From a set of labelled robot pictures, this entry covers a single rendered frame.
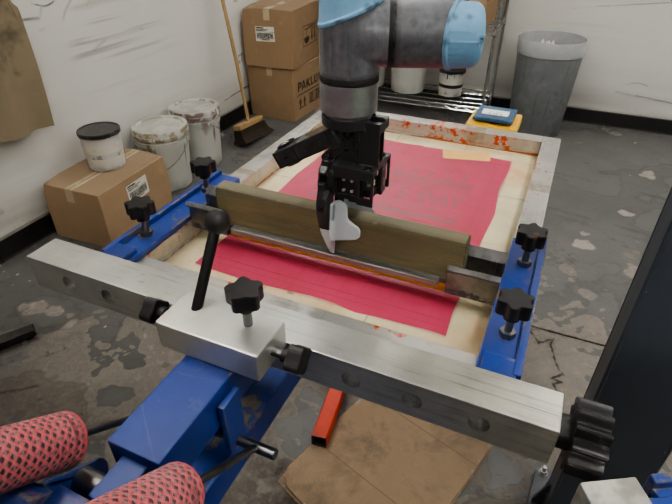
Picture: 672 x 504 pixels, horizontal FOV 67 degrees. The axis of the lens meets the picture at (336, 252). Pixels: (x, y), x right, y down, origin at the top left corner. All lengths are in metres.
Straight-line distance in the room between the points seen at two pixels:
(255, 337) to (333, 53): 0.34
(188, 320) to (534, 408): 0.35
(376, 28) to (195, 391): 0.44
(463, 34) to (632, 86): 3.84
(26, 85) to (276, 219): 2.12
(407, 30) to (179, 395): 0.46
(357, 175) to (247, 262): 0.26
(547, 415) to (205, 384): 0.33
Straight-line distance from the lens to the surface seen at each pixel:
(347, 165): 0.69
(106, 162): 2.84
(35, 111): 2.84
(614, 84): 4.44
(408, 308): 0.75
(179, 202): 0.93
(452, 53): 0.65
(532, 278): 0.76
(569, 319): 2.35
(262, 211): 0.82
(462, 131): 1.28
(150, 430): 0.52
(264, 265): 0.83
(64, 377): 2.16
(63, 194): 2.80
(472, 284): 0.73
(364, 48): 0.64
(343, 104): 0.65
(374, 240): 0.75
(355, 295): 0.76
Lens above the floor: 1.44
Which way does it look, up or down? 35 degrees down
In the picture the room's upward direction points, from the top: straight up
